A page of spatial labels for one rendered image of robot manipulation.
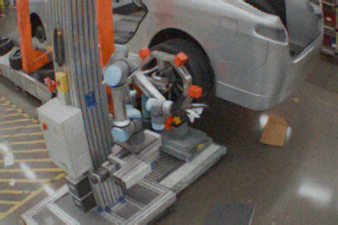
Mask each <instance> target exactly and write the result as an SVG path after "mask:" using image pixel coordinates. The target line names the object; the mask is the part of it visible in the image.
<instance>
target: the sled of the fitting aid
mask: <svg viewBox="0 0 338 225"><path fill-rule="evenodd" d="M211 145H212V138H210V137H208V136H207V137H206V138H205V139H203V140H202V141H201V142H198V144H196V145H195V146H194V147H193V148H191V149H190V150H189V151H188V152H186V151H184V150H182V149H179V148H176V147H175V146H173V145H169V144H167V143H165V142H162V145H161V146H160V147H159V149H161V150H163V151H164V152H165V153H167V154H171V155H174V156H176V157H178V158H179V159H181V160H185V161H187V162H189V163H190V162H192V161H193V160H194V159H195V158H197V157H198V156H199V155H200V154H201V153H202V152H203V151H204V150H205V149H206V148H208V147H210V146H211Z"/></svg>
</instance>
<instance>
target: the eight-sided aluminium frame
mask: <svg viewBox="0 0 338 225"><path fill-rule="evenodd" d="M154 58H158V59H164V60H165V61H168V62H170V63H171V64H172V65H173V66H174V69H175V70H176V71H177V72H178V74H179V75H180V77H181V78H182V79H183V83H184V92H187V93H188V87H190V86H191V85H192V79H191V76H190V74H188V73H187V71H186V69H185V67H184V66H183V65H180V66H179V67H178V66H177V65H176V64H174V62H173V60H174V58H175V55H173V54H165V53H162V52H159V51H156V50H155V51H153V52H151V53H150V54H148V55H147V56H146V58H145V59H144V60H143V61H142V62H141V63H140V64H139V68H140V70H141V71H142V72H143V71H147V64H148V63H149V62H150V61H151V60H153V59H154ZM191 102H192V97H190V96H188V97H187V99H186V100H185V101H184V103H183V105H184V104H188V105H189V104H190V103H191Z"/></svg>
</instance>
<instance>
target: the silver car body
mask: <svg viewBox="0 0 338 225"><path fill-rule="evenodd" d="M48 2H49V1H48V0H29V13H30V14H29V15H30V24H31V35H32V36H31V37H32V38H34V37H35V38H36V39H37V40H38V41H39V43H43V42H44V41H47V45H49V46H52V40H51V39H52V38H51V31H50V29H51V28H50V16H49V15H50V14H49V3H48ZM112 7H113V9H112V12H113V15H112V17H113V25H114V27H113V30H114V49H116V48H117V47H118V46H124V47H127V48H128V50H129V55H128V58H127V59H130V60H131V61H132V62H134V63H136V65H137V66H138V67H139V64H140V63H141V62H142V61H143V60H142V59H141V57H140V56H139V54H138V52H140V51H141V49H142V48H144V47H147V46H148V43H149V41H150V39H151V36H152V35H153V34H154V33H155V32H157V31H159V30H160V29H161V28H167V27H175V28H180V29H182V30H184V31H185V32H188V33H190V34H191V35H192V36H194V37H195V38H196V39H197V40H198V41H199V42H200V43H201V44H202V47H203V48H204V49H205V50H206V52H207V54H208V55H209V58H210V59H211V61H212V64H213V66H214V70H215V72H216V78H217V94H216V96H217V97H219V98H223V99H226V100H228V101H231V102H233V103H236V104H238V105H242V106H244V107H246V108H248V109H253V110H256V111H261V110H268V109H270V108H272V107H273V106H275V105H278V104H279V103H281V102H283V101H284V100H285V99H286V98H287V97H288V96H290V94H291V93H293V91H294V90H295V89H296V88H297V87H298V86H299V85H300V84H301V83H302V82H303V80H305V78H306V76H308V74H309V73H310V72H311V70H312V69H313V67H314V66H315V65H316V63H317V61H318V58H319V54H320V50H321V48H322V45H323V39H324V20H323V19H324V18H323V12H322V8H321V3H320V0H112Z"/></svg>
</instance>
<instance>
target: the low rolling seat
mask: <svg viewBox="0 0 338 225"><path fill-rule="evenodd" d="M254 207H255V204H254V203H249V202H248V203H245V202H236V201H234V202H232V201H225V200H223V201H221V200H216V201H215V203H214V206H213V207H212V209H211V211H210V213H209V217H208V219H207V221H206V223H205V225H251V222H252V219H253V214H254Z"/></svg>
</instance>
